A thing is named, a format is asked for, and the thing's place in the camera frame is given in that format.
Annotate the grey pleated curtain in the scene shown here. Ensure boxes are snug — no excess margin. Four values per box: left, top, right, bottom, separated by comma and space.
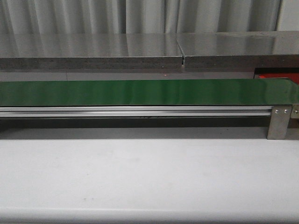
0, 0, 282, 34

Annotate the steel conveyor support bracket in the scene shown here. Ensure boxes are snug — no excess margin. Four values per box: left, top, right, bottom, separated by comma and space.
267, 106, 292, 140

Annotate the green conveyor belt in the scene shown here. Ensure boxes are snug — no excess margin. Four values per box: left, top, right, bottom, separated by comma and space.
0, 78, 299, 106

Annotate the grey stone counter left slab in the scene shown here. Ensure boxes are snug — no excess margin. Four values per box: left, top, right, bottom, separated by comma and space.
0, 34, 183, 71

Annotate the red plastic tray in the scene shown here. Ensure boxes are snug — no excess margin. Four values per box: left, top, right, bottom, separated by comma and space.
255, 73, 299, 84

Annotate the steel conveyor end plate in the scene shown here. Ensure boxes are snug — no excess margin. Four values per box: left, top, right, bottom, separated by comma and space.
289, 104, 299, 128

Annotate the aluminium conveyor side rail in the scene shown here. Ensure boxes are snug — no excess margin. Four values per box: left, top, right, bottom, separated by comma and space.
0, 106, 272, 119

